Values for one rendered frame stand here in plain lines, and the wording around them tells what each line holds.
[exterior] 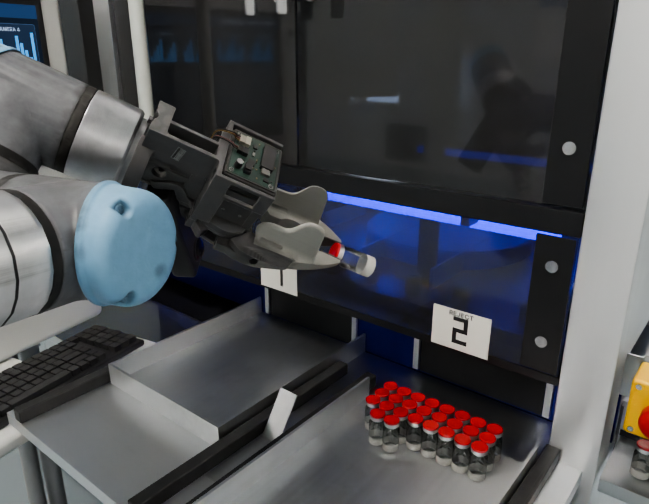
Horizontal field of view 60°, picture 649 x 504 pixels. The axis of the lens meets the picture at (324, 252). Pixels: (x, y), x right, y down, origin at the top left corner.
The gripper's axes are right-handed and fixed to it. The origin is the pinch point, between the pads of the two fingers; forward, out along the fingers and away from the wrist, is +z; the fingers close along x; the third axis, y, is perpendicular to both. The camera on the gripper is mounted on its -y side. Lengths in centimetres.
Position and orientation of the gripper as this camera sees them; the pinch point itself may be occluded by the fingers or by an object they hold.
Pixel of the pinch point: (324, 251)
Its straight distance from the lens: 56.7
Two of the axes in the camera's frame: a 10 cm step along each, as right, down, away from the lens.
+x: 0.6, -7.7, 6.4
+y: 5.0, -5.3, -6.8
